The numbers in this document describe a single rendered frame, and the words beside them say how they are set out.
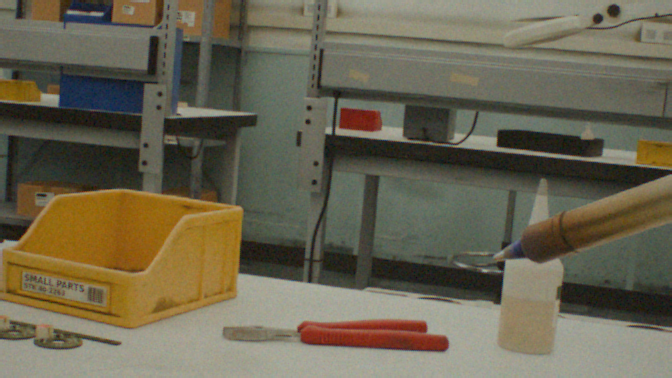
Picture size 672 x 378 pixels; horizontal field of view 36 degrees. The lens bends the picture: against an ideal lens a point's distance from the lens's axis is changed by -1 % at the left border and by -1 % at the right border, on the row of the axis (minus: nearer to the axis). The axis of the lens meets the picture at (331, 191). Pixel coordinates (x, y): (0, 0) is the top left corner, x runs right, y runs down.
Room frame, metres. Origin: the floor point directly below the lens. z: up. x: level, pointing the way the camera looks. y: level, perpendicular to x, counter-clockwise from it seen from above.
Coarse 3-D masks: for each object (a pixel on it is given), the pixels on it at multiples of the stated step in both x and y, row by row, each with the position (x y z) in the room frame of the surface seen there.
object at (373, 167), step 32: (320, 0) 2.67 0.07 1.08; (320, 32) 2.67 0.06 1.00; (512, 64) 2.55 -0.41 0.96; (544, 64) 2.53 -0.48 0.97; (576, 64) 2.51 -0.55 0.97; (320, 96) 2.67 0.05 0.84; (352, 96) 2.65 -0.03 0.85; (384, 96) 2.63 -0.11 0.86; (384, 128) 3.19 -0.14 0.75; (352, 160) 2.68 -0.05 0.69; (384, 160) 2.65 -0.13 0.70; (416, 160) 2.64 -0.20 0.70; (448, 160) 2.58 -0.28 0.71; (480, 160) 2.56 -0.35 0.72; (512, 160) 2.54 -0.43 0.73; (544, 160) 2.52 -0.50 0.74; (576, 160) 2.50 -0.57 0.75; (608, 160) 2.57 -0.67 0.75; (320, 192) 2.69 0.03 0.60; (576, 192) 2.53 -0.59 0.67; (608, 192) 2.51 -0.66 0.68; (320, 224) 2.69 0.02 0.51; (320, 256) 2.70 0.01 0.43
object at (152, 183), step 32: (128, 32) 2.81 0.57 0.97; (160, 32) 2.78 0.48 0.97; (0, 64) 2.91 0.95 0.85; (32, 64) 2.88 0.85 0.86; (160, 64) 2.78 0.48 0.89; (0, 128) 2.94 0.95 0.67; (32, 128) 2.91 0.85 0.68; (64, 128) 2.88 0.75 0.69; (96, 128) 2.86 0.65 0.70; (128, 128) 2.80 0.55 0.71; (192, 128) 2.92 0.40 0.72; (224, 128) 3.40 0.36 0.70; (224, 160) 3.40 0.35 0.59; (160, 192) 2.84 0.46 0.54; (224, 192) 3.39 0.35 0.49
